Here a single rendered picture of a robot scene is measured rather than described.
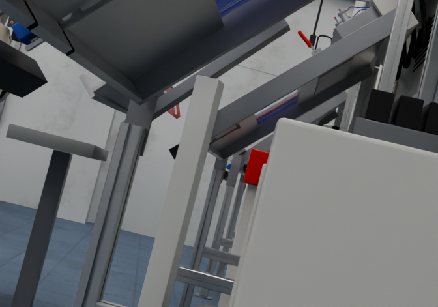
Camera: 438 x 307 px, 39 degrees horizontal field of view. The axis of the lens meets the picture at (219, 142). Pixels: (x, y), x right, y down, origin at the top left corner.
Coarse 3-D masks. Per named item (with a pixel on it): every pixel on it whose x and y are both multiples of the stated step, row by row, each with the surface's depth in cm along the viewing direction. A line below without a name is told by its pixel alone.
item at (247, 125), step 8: (248, 120) 219; (256, 120) 229; (232, 128) 218; (240, 128) 218; (248, 128) 239; (256, 128) 250; (216, 136) 216; (232, 136) 235; (240, 136) 246; (216, 144) 233; (224, 144) 244
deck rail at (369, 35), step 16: (384, 16) 183; (368, 32) 184; (384, 32) 183; (336, 48) 184; (352, 48) 184; (304, 64) 185; (320, 64) 184; (336, 64) 184; (272, 80) 185; (288, 80) 185; (304, 80) 184; (256, 96) 185; (272, 96) 185; (224, 112) 186; (240, 112) 185; (256, 112) 186; (224, 128) 185
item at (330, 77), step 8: (368, 48) 212; (376, 48) 221; (360, 56) 219; (368, 56) 228; (344, 64) 190; (352, 64) 225; (360, 64) 236; (368, 64) 247; (328, 72) 190; (336, 72) 198; (344, 72) 206; (352, 72) 245; (320, 80) 195; (328, 80) 204; (336, 80) 214; (304, 88) 219; (312, 88) 229; (320, 88) 211; (304, 96) 238; (312, 96) 250
